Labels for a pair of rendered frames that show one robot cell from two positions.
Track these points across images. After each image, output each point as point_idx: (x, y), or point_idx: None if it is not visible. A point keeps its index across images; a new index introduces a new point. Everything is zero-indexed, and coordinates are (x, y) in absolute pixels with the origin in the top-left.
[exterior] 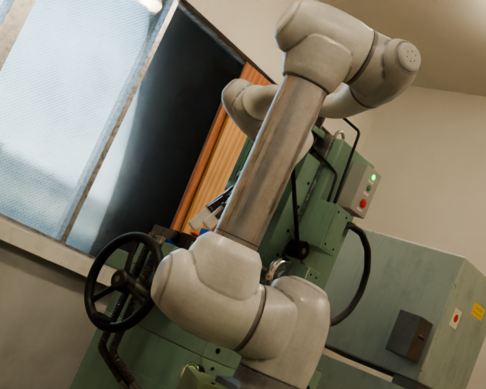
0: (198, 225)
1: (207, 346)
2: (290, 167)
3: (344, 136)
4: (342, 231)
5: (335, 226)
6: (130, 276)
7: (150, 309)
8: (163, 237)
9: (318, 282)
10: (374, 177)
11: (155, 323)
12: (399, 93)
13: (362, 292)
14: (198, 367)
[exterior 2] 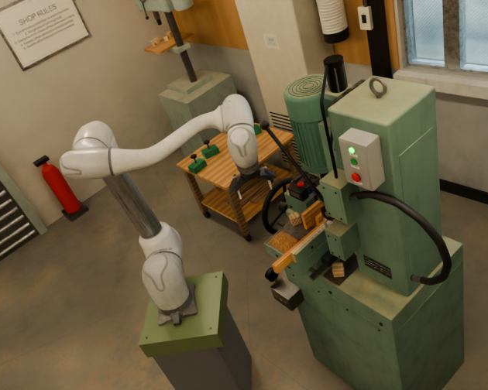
0: (269, 186)
1: None
2: (122, 206)
3: (380, 83)
4: (340, 204)
5: (329, 200)
6: (280, 206)
7: (268, 230)
8: (290, 184)
9: (388, 239)
10: (350, 150)
11: None
12: (87, 179)
13: (444, 264)
14: (265, 272)
